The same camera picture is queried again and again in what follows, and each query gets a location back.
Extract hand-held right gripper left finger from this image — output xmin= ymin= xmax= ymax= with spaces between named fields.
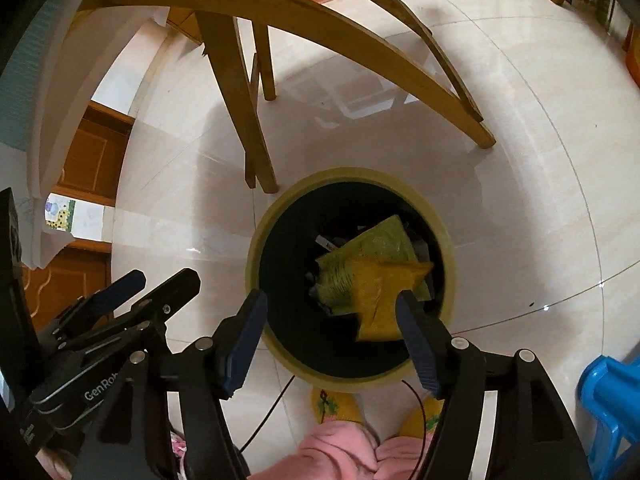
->
xmin=75 ymin=289 xmax=269 ymax=480

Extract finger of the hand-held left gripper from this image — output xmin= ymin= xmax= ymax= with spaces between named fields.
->
xmin=57 ymin=267 xmax=202 ymax=348
xmin=52 ymin=269 xmax=147 ymax=336

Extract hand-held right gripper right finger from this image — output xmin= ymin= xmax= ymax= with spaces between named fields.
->
xmin=394 ymin=290 xmax=596 ymax=480

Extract gold foil bag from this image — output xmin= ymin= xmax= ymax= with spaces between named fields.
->
xmin=352 ymin=257 xmax=435 ymax=343

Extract yellow bin with black liner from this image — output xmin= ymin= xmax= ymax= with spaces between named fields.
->
xmin=246 ymin=166 xmax=456 ymax=392

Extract green foil bag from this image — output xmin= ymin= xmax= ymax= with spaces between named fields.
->
xmin=310 ymin=215 xmax=435 ymax=318

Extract brown wooden door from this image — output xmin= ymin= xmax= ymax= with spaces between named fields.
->
xmin=22 ymin=240 xmax=113 ymax=321
xmin=60 ymin=101 xmax=136 ymax=206

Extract yellow slippers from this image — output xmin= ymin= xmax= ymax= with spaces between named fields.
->
xmin=237 ymin=374 xmax=445 ymax=456

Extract yellow knit slipper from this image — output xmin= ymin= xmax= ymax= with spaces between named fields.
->
xmin=310 ymin=387 xmax=361 ymax=426
xmin=400 ymin=395 xmax=446 ymax=436

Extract pink fleece pants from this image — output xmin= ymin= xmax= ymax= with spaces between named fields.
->
xmin=247 ymin=420 xmax=441 ymax=480

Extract blue plastic stool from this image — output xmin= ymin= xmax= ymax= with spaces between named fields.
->
xmin=577 ymin=355 xmax=640 ymax=480

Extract giraffe wall sticker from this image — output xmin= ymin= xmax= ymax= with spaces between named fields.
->
xmin=44 ymin=197 xmax=76 ymax=233

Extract wooden table frame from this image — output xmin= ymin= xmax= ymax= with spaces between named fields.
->
xmin=70 ymin=0 xmax=498 ymax=195

